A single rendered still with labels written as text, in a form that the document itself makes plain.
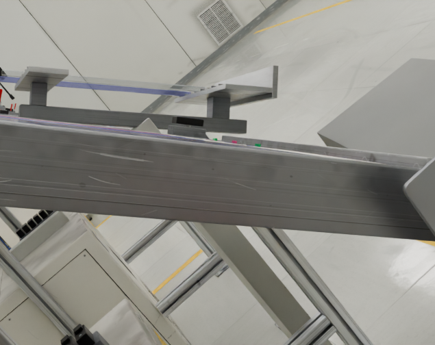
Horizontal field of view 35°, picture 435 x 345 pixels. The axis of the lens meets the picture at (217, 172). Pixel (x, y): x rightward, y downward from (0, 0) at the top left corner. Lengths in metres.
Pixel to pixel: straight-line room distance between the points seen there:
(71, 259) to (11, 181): 1.50
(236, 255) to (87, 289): 0.65
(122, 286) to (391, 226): 1.51
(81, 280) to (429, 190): 1.56
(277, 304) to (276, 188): 1.03
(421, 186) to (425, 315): 1.27
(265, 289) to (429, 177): 1.02
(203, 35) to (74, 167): 8.44
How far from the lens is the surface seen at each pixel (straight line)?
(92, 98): 8.65
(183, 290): 2.05
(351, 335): 1.45
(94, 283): 2.04
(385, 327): 1.88
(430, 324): 1.79
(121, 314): 1.22
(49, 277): 2.03
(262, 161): 0.56
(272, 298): 1.57
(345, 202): 0.59
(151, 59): 8.78
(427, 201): 0.57
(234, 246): 1.52
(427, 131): 1.07
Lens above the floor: 0.98
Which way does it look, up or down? 14 degrees down
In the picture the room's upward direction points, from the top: 39 degrees counter-clockwise
